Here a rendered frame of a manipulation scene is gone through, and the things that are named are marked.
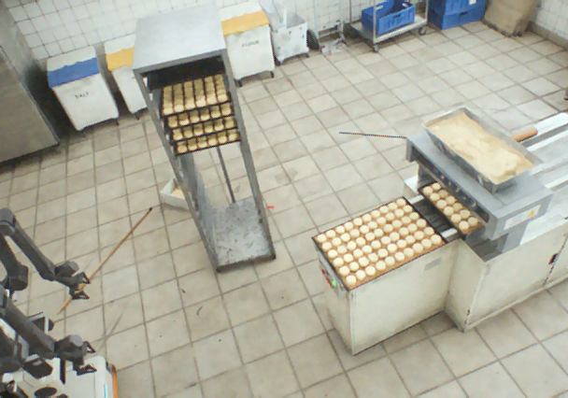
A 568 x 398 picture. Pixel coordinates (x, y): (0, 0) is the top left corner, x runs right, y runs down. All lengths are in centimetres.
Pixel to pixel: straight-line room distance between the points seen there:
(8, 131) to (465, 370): 467
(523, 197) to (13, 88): 446
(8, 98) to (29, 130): 39
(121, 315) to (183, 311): 49
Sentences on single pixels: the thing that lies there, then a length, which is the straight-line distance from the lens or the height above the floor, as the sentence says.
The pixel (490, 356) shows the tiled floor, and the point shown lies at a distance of 322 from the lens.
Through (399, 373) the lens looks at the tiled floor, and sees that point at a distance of 308.
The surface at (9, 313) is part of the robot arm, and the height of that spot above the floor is 152.
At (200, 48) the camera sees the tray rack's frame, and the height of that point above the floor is 182.
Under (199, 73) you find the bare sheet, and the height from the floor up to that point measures 167.
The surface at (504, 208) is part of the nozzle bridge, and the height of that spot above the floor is 118.
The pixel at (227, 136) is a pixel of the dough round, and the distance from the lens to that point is 274.
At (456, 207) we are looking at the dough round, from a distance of 264.
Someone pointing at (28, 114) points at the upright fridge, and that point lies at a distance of 524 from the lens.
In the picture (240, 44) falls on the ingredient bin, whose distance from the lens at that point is 536.
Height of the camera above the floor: 282
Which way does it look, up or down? 45 degrees down
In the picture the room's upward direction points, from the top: 11 degrees counter-clockwise
